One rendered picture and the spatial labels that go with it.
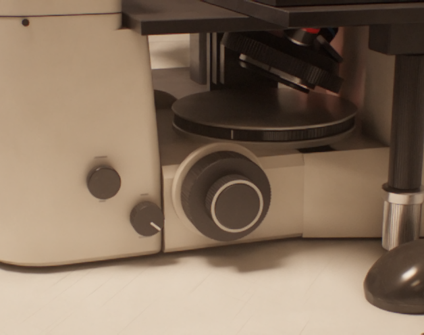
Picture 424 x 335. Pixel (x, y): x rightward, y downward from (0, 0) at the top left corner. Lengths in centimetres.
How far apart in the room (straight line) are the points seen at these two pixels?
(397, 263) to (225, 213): 12
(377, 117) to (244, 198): 16
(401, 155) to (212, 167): 14
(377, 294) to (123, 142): 20
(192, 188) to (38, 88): 13
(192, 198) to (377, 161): 16
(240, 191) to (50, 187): 13
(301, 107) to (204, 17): 20
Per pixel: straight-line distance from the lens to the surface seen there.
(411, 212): 65
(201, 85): 126
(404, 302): 59
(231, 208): 62
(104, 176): 62
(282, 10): 55
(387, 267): 60
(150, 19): 59
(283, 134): 69
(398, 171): 64
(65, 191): 63
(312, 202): 69
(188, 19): 59
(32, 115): 61
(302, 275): 64
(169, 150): 69
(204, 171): 62
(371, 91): 73
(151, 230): 64
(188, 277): 64
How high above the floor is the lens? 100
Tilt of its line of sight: 16 degrees down
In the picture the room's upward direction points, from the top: straight up
